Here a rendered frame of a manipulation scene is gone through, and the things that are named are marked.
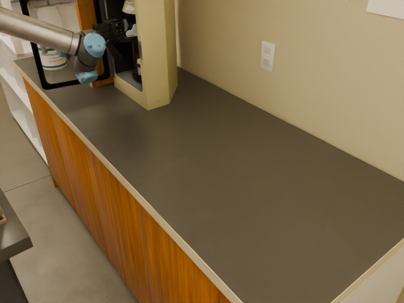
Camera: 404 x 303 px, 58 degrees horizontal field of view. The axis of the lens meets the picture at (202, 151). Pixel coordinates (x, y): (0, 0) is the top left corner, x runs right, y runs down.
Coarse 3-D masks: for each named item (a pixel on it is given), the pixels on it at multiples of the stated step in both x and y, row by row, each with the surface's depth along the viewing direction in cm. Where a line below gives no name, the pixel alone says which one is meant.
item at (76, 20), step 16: (32, 0) 142; (48, 0) 145; (64, 0) 147; (80, 0) 150; (32, 16) 145; (48, 16) 147; (64, 16) 150; (80, 16) 153; (48, 48) 153; (48, 64) 157; (64, 64) 160; (48, 80) 160; (64, 80) 163
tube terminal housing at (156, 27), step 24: (144, 0) 133; (168, 0) 145; (144, 24) 137; (168, 24) 148; (144, 48) 142; (168, 48) 152; (144, 72) 146; (168, 72) 155; (144, 96) 154; (168, 96) 159
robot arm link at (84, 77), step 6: (72, 60) 134; (78, 60) 130; (72, 66) 135; (78, 66) 132; (84, 66) 130; (78, 72) 134; (84, 72) 134; (90, 72) 134; (96, 72) 137; (78, 78) 135; (84, 78) 134; (90, 78) 136; (96, 78) 138
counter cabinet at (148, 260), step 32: (32, 96) 210; (64, 128) 173; (64, 160) 199; (96, 160) 147; (64, 192) 235; (96, 192) 166; (128, 192) 128; (96, 224) 190; (128, 224) 142; (128, 256) 159; (160, 256) 124; (160, 288) 137; (192, 288) 110; (384, 288) 109
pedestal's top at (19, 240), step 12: (0, 192) 111; (0, 204) 107; (12, 216) 103; (0, 228) 99; (12, 228) 99; (24, 228) 99; (0, 240) 95; (12, 240) 95; (24, 240) 96; (0, 252) 93; (12, 252) 95
